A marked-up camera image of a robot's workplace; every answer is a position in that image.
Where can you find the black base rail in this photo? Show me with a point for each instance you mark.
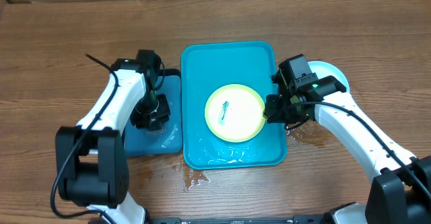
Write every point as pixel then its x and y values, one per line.
pixel 297 219

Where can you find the yellow-green plate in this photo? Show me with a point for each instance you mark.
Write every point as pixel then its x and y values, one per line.
pixel 234 113

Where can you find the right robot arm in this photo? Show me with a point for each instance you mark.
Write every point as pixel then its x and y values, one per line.
pixel 400 181

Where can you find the large teal serving tray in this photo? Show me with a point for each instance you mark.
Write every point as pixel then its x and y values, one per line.
pixel 207 67

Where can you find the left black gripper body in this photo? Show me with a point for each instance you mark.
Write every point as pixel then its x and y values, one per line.
pixel 153 109

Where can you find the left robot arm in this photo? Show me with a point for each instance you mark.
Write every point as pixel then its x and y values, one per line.
pixel 92 170

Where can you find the light blue plate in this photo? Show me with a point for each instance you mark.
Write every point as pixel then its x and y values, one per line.
pixel 323 69

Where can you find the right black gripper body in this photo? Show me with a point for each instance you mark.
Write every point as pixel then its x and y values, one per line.
pixel 280 114

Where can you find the small dark blue tray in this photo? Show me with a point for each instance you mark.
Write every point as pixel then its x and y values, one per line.
pixel 169 139

